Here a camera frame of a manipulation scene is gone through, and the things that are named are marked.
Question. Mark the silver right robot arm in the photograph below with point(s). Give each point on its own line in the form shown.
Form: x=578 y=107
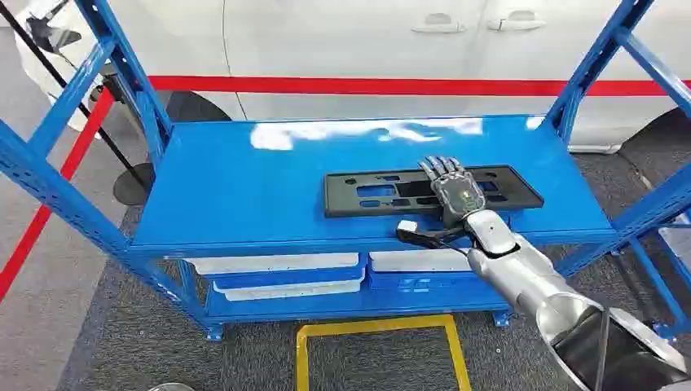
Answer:
x=521 y=272

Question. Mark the blue plastic bin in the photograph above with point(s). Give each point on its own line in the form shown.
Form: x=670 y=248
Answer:
x=286 y=282
x=421 y=282

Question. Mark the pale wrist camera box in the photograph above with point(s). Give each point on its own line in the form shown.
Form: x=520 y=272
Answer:
x=407 y=226

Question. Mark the red barrier belt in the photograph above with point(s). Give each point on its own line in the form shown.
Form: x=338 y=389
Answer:
x=378 y=86
x=48 y=210

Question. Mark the white car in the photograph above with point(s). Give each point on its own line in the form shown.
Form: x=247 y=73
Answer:
x=351 y=43

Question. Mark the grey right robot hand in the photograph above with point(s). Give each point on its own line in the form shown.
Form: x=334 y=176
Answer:
x=458 y=194

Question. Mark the black stanchion post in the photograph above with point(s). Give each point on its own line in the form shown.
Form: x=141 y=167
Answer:
x=132 y=186

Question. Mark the blue metal shelf rack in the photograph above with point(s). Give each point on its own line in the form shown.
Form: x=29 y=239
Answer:
x=270 y=178

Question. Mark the yellow floor tape square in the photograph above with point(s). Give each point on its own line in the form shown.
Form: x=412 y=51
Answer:
x=378 y=324

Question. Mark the white plastic bin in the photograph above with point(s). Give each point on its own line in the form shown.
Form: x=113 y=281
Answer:
x=291 y=292
x=270 y=263
x=415 y=260

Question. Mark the black plastic plate with cutouts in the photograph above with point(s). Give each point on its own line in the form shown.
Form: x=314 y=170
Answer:
x=337 y=201

